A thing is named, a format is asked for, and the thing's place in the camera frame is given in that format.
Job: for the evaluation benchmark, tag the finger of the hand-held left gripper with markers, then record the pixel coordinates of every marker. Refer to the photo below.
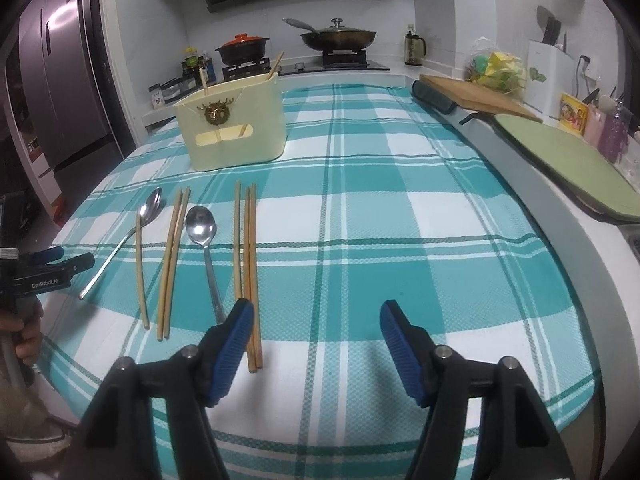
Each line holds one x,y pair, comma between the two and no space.
45,254
75,263

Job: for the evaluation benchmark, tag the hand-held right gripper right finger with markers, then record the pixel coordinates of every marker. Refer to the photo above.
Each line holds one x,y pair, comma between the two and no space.
402,360

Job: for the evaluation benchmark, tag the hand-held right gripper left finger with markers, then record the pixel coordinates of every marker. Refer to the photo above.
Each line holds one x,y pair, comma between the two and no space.
232,355

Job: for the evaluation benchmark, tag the wooden chopstick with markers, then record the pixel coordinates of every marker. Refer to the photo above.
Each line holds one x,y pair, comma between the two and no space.
170,260
237,240
275,66
178,260
141,270
255,240
247,240
204,82

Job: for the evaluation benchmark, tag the wide steel spoon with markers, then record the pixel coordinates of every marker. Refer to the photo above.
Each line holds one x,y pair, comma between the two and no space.
200,227

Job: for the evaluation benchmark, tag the cream utensil holder box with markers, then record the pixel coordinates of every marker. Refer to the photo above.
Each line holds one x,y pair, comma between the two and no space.
260,110

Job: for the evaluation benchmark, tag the person's left hand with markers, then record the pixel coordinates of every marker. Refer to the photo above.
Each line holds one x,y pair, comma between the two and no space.
30,335

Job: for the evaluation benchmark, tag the teal checked tablecloth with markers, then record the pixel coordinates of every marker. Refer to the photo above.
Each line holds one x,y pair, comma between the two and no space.
375,200

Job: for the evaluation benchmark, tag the spice jar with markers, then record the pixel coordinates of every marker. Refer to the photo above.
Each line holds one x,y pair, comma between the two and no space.
185,84
156,97
171,91

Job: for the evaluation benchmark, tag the grey refrigerator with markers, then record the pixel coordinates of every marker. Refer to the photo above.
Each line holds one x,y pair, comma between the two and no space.
60,60

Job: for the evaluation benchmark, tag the yellow-capped oil bottle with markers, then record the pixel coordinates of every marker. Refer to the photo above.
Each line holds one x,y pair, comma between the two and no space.
189,62

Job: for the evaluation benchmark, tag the green mat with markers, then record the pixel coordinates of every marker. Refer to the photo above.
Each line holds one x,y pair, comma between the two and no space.
565,160

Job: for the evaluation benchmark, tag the clay pot with orange lid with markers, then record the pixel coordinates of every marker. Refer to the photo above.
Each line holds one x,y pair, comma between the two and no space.
242,50

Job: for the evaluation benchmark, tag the wooden cutting board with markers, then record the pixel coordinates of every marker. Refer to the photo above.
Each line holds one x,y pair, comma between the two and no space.
475,97

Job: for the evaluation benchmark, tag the black gas hob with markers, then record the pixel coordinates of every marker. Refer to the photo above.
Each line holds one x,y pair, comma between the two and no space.
350,66

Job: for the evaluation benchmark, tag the yellow printed box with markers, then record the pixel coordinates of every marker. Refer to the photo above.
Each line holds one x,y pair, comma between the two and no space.
572,114

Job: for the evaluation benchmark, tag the pink container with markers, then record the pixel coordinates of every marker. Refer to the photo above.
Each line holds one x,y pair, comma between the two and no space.
594,125

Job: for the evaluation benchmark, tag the clear plastic bag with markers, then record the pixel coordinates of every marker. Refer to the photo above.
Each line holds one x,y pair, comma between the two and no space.
495,67

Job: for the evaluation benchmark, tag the purple soap bottle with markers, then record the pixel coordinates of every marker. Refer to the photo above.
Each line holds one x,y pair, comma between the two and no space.
614,135

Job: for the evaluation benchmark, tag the white knife block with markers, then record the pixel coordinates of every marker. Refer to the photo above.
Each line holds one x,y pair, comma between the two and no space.
550,85

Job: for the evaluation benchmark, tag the glass french press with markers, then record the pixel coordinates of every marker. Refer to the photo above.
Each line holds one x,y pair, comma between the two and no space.
414,47

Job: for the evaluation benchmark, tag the wok with glass lid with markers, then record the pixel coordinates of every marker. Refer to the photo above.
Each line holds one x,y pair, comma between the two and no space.
337,37

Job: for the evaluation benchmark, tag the wall socket with plug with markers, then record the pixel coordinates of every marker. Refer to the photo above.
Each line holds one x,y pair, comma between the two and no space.
585,65

